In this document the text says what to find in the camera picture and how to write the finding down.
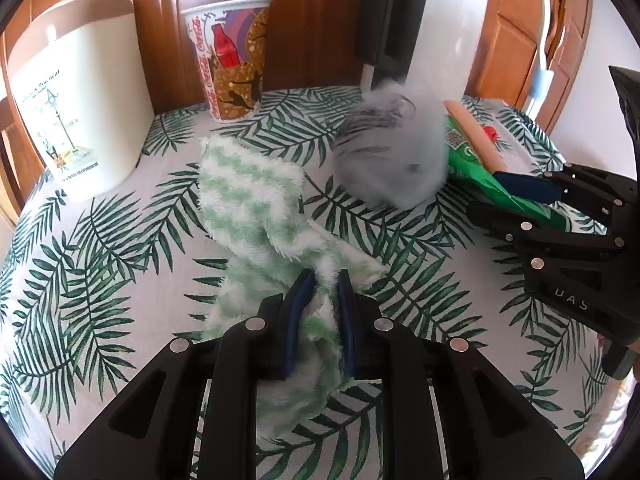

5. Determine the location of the green snack packet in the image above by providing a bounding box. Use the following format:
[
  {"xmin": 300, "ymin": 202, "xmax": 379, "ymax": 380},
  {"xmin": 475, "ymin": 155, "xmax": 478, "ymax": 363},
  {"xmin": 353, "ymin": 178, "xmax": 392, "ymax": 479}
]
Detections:
[{"xmin": 442, "ymin": 115, "xmax": 573, "ymax": 233}]

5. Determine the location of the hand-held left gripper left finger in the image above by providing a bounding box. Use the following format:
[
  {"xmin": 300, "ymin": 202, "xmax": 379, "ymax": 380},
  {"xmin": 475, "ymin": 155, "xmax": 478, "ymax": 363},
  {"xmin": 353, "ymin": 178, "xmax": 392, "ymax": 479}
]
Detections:
[{"xmin": 54, "ymin": 269, "xmax": 315, "ymax": 480}]

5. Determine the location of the wooden chair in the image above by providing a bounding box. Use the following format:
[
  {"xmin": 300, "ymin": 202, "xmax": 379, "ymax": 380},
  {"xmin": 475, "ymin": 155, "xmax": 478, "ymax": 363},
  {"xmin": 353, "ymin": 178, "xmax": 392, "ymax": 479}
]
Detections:
[{"xmin": 0, "ymin": 97, "xmax": 43, "ymax": 221}]

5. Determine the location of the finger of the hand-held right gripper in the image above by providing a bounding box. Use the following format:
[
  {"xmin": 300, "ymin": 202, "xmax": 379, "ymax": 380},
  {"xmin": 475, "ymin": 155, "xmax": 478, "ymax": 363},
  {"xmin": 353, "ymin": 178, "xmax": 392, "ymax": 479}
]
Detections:
[
  {"xmin": 465, "ymin": 202, "xmax": 626, "ymax": 256},
  {"xmin": 492, "ymin": 170, "xmax": 626, "ymax": 206}
]

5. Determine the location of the black and white appliance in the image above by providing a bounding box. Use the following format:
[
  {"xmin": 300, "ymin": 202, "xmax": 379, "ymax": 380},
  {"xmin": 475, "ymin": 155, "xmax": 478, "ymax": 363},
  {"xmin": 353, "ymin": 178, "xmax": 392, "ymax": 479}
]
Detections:
[{"xmin": 354, "ymin": 0, "xmax": 493, "ymax": 98}]

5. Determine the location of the white blue flexible holder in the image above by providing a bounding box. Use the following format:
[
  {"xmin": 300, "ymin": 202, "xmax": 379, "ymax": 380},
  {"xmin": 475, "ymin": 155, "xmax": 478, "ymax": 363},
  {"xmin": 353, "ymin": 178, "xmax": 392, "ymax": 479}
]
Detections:
[{"xmin": 529, "ymin": 0, "xmax": 562, "ymax": 116}]

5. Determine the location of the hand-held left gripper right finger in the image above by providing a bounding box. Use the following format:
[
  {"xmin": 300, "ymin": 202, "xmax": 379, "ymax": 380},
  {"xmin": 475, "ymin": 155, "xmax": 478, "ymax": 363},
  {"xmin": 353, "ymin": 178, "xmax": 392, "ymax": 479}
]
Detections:
[{"xmin": 337, "ymin": 270, "xmax": 586, "ymax": 480}]

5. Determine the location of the pink orange stick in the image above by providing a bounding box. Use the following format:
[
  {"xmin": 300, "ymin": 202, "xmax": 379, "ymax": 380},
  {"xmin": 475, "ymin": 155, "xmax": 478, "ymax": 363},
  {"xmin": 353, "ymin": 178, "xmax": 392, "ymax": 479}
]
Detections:
[{"xmin": 442, "ymin": 100, "xmax": 506, "ymax": 173}]

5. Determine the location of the wooden wardrobe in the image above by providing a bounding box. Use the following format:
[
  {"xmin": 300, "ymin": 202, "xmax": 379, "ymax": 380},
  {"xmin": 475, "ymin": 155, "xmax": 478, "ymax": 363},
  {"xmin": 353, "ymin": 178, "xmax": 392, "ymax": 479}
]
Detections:
[{"xmin": 0, "ymin": 0, "xmax": 593, "ymax": 136}]

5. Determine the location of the leaf print tablecloth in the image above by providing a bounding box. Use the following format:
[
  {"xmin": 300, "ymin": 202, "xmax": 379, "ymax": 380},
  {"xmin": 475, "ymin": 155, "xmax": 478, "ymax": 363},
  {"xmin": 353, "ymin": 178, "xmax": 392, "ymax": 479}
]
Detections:
[{"xmin": 0, "ymin": 85, "xmax": 626, "ymax": 480}]

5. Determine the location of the green white striped cloth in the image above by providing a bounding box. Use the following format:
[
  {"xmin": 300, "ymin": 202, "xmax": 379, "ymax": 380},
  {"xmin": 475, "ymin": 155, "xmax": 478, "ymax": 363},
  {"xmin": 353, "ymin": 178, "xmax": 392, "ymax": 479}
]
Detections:
[{"xmin": 199, "ymin": 135, "xmax": 388, "ymax": 438}]

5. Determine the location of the printed paper cup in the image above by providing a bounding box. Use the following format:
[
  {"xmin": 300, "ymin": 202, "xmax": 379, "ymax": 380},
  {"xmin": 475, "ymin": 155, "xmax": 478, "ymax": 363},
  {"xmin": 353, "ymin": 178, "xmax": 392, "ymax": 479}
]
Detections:
[{"xmin": 180, "ymin": 0, "xmax": 275, "ymax": 123}]

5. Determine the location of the beige desktop bin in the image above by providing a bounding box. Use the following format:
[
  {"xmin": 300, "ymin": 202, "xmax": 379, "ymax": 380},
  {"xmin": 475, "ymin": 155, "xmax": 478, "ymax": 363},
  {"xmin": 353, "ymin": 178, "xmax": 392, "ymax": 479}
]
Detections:
[{"xmin": 7, "ymin": 0, "xmax": 156, "ymax": 203}]

